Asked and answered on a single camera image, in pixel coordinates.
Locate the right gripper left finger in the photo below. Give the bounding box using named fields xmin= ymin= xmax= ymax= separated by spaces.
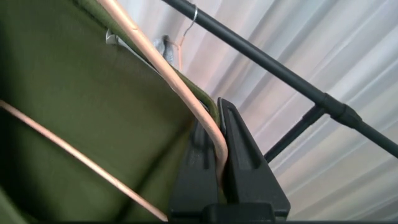
xmin=169 ymin=119 xmax=226 ymax=222

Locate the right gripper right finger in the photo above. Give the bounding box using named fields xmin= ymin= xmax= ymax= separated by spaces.
xmin=216 ymin=97 xmax=291 ymax=219

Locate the green garment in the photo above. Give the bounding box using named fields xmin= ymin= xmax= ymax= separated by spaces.
xmin=0 ymin=0 xmax=221 ymax=222

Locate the black clothes rack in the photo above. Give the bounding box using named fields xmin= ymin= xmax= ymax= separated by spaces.
xmin=161 ymin=0 xmax=398 ymax=163

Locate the white curtain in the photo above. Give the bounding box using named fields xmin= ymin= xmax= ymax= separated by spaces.
xmin=118 ymin=0 xmax=398 ymax=222

